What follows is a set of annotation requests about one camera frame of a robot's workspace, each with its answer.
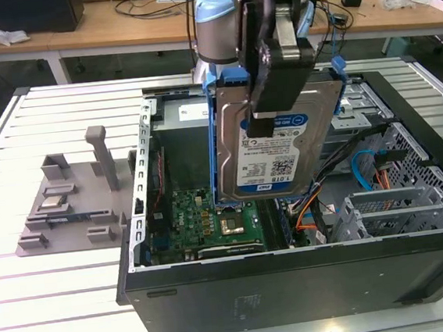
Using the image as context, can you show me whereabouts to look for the grey parts rack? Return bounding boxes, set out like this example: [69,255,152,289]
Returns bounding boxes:
[4,122,138,258]

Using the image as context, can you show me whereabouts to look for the large black box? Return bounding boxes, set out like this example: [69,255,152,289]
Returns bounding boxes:
[0,0,87,39]

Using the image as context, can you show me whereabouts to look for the black cable bundle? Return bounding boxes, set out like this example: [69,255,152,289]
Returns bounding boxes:
[306,122,398,205]

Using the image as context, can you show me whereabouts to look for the blue wire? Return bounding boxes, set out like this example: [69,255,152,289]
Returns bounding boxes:
[351,148,384,194]

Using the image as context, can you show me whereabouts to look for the black graphics card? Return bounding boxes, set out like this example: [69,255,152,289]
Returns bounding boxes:
[195,239,268,260]

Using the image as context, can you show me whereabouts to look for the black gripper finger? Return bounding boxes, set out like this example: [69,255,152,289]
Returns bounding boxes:
[231,0,280,139]

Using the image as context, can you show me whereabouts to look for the orange wire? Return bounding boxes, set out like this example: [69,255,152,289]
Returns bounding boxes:
[293,193,330,233]

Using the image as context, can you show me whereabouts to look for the black RAM slot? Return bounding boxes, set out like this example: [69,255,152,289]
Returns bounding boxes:
[255,198,284,252]

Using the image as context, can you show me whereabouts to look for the RAM stick with blue label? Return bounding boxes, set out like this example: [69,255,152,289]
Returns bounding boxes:
[45,211,109,225]

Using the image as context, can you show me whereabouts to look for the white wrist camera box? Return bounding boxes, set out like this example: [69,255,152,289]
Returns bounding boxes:
[243,2,322,121]

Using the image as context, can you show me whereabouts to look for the grey power supply unit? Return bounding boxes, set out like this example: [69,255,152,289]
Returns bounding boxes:
[147,96,220,194]

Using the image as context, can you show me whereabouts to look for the grey metal disk bay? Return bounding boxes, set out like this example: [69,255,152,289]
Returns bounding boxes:
[313,77,398,159]

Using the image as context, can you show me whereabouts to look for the CPU socket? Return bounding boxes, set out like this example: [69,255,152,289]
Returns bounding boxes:
[217,214,251,239]

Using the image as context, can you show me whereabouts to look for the crumpled white paper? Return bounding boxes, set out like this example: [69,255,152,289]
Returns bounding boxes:
[0,20,30,48]

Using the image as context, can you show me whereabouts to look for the red wire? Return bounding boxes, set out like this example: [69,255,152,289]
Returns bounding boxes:
[143,147,172,218]

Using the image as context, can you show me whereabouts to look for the silver CPU chip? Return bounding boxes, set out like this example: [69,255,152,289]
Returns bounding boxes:
[41,195,70,210]

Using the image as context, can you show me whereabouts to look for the hard disk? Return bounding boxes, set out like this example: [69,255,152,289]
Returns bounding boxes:
[198,54,361,208]

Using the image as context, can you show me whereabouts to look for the green motherboard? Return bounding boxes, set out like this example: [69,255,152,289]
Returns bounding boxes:
[145,176,305,265]

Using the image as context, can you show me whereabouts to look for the black open PC case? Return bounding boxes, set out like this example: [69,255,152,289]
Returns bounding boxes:
[95,59,443,332]

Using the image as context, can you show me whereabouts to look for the black wire connector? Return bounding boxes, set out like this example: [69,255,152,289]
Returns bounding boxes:
[375,149,409,166]

